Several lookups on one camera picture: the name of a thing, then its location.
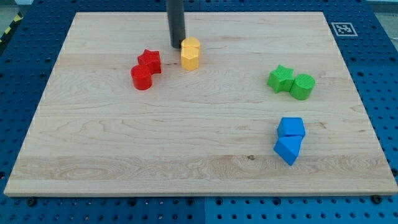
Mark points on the yellow hexagon block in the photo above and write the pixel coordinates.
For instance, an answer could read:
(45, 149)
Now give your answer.
(190, 58)

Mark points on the wooden board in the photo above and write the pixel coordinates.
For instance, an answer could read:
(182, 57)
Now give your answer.
(208, 132)

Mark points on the yellow heart block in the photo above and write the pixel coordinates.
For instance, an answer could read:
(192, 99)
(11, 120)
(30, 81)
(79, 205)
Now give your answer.
(191, 42)

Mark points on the red cylinder block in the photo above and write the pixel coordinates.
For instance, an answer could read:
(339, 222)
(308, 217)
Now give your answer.
(141, 77)

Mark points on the red star block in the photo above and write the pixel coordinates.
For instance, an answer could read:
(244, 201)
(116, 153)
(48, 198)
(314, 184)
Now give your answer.
(151, 58)

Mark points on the green star block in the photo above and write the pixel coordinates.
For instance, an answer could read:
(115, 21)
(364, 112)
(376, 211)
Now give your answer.
(281, 79)

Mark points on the blue cube block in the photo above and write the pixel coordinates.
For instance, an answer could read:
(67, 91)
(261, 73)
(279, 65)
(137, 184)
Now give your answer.
(291, 126)

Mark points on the blue triangle block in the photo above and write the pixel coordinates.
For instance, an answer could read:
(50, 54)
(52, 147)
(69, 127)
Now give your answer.
(288, 148)

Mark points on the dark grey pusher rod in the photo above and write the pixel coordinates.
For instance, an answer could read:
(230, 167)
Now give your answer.
(176, 20)

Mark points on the green cylinder block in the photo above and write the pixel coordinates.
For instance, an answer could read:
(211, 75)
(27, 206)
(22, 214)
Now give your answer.
(302, 86)

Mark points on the white fiducial marker tag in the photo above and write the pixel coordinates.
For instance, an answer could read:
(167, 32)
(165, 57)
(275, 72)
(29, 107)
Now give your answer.
(344, 29)

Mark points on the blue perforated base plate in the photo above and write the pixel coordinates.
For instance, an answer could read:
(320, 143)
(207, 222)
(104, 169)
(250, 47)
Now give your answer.
(31, 49)

